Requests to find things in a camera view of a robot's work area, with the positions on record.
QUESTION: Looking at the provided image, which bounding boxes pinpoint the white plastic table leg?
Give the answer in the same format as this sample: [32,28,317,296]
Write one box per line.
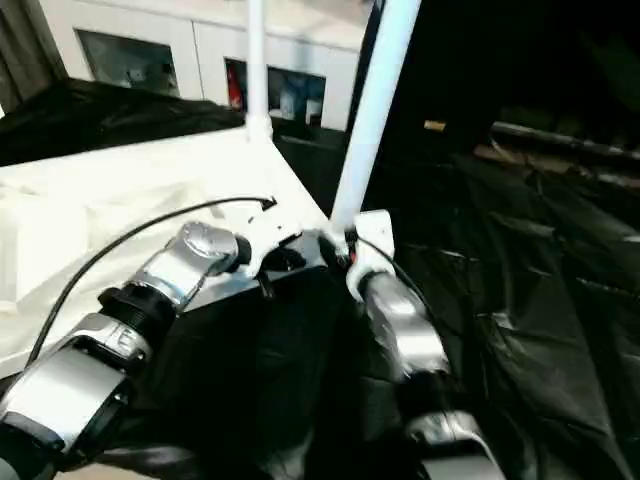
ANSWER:
[327,0,422,246]
[244,0,274,144]

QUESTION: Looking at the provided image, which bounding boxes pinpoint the white plastic table top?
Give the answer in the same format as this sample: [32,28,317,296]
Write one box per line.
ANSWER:
[0,122,354,376]

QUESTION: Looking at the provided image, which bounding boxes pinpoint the black mat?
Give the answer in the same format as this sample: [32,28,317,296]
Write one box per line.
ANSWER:
[0,77,640,480]

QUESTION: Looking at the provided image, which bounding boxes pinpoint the white glass-door cabinet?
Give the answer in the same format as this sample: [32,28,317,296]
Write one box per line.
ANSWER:
[37,0,366,132]

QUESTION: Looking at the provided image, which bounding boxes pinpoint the dark metal pole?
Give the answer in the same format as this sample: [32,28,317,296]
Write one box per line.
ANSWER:
[489,122,640,156]

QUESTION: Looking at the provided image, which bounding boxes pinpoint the grey curtain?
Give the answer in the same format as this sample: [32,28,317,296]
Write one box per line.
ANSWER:
[0,0,66,109]

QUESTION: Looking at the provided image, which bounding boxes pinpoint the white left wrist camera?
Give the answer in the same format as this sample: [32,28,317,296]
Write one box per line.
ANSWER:
[227,197,306,279]

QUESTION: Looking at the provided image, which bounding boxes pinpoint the black left camera cable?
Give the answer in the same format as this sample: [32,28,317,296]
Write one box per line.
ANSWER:
[27,196,277,366]

